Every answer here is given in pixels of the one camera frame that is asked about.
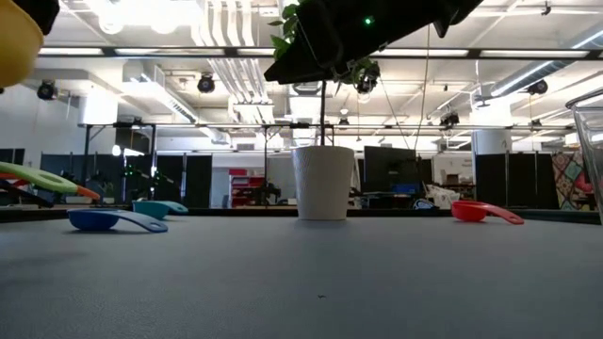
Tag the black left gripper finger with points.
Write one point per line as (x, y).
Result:
(19, 192)

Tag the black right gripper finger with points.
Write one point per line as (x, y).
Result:
(44, 14)

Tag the lime green measuring cup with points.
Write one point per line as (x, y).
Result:
(42, 178)

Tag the yellow measuring cup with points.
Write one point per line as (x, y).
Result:
(16, 47)

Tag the orange measuring cup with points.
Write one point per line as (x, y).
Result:
(89, 193)

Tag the blue measuring cup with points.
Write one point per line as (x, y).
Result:
(94, 219)

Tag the teal measuring cup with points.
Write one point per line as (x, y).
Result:
(151, 208)

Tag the red measuring cup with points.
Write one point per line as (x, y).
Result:
(468, 211)

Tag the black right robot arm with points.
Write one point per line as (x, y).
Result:
(339, 37)

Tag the clear plastic basket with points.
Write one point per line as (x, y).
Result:
(591, 141)

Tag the black ceiling spotlight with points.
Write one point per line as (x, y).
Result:
(538, 87)
(47, 90)
(206, 84)

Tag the black partition panel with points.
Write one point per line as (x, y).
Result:
(188, 181)
(518, 181)

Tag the black overhead truss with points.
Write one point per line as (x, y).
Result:
(188, 125)

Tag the white ceiling ducts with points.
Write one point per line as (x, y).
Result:
(235, 56)

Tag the red shelf unit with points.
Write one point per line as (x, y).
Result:
(245, 181)

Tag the green leafy plant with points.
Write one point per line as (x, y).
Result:
(323, 113)

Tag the white plant pot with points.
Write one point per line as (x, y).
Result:
(322, 183)

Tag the black monitor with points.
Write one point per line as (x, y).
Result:
(391, 169)

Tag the white round column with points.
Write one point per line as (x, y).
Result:
(490, 136)

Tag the colourful patterned panel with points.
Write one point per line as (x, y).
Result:
(563, 179)

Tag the black ceiling rail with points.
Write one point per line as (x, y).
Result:
(141, 51)

